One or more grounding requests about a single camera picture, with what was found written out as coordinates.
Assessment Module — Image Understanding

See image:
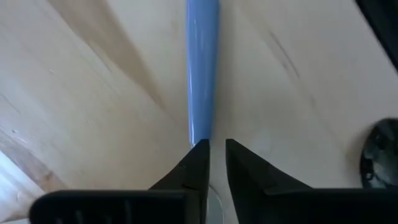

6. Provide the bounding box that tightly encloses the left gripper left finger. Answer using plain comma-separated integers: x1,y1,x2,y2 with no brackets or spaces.
29,138,211,224

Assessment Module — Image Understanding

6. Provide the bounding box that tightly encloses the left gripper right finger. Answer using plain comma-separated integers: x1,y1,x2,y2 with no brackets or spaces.
225,138,398,224

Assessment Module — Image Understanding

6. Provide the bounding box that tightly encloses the purple-handled silver spoon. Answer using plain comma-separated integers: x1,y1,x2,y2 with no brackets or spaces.
185,0,225,224

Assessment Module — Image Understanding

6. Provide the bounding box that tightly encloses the black spoon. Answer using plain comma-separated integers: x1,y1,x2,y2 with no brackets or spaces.
358,117,398,190

